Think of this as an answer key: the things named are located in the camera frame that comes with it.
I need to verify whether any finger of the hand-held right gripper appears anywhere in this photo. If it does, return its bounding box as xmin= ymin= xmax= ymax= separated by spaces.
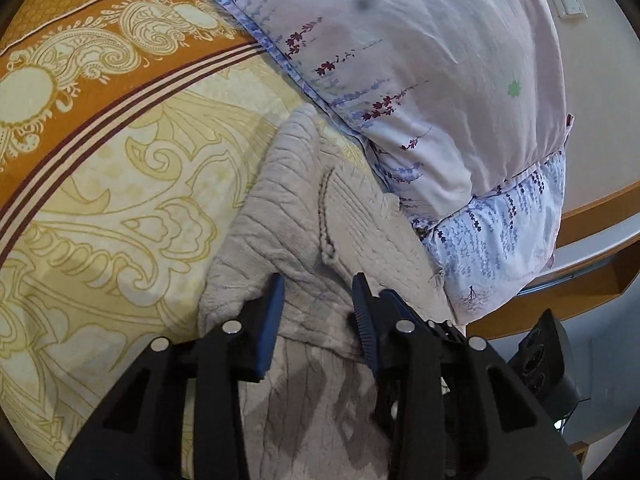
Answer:
xmin=378 ymin=288 xmax=471 ymax=346

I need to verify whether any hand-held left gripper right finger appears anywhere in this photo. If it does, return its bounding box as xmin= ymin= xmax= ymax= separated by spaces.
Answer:
xmin=350 ymin=272 xmax=584 ymax=480

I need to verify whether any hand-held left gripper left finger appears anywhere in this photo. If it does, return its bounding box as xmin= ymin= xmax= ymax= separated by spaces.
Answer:
xmin=55 ymin=272 xmax=286 ymax=480

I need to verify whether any grey cable knit sweater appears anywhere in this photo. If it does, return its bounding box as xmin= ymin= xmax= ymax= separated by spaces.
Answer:
xmin=197 ymin=102 xmax=468 ymax=480

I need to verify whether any wooden headboard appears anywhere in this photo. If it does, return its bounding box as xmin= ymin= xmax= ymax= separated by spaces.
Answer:
xmin=467 ymin=194 xmax=640 ymax=343

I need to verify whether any pale blue floral pillow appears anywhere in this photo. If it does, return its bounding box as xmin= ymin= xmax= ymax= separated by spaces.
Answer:
xmin=370 ymin=140 xmax=568 ymax=323

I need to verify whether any yellow patterned bed sheet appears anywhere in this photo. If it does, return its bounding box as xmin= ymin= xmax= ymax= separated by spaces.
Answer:
xmin=0 ymin=0 xmax=451 ymax=480

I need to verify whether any pink floral pillow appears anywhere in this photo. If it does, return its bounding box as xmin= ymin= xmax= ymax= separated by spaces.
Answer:
xmin=165 ymin=0 xmax=576 ymax=221

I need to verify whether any black cable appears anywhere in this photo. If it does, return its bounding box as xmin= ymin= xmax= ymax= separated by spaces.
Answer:
xmin=552 ymin=396 xmax=594 ymax=431

